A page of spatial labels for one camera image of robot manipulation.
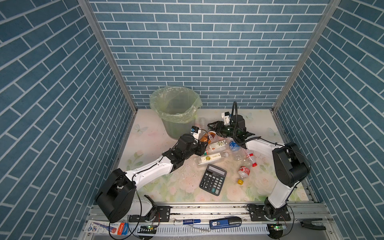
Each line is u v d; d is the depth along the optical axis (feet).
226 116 2.81
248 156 2.99
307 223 2.31
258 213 2.39
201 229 2.32
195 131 2.35
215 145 3.07
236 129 2.37
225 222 2.21
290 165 1.60
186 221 2.31
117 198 1.35
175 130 3.19
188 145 2.08
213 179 2.72
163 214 2.42
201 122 3.64
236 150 3.20
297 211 2.48
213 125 2.77
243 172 2.72
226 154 2.99
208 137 2.64
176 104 3.33
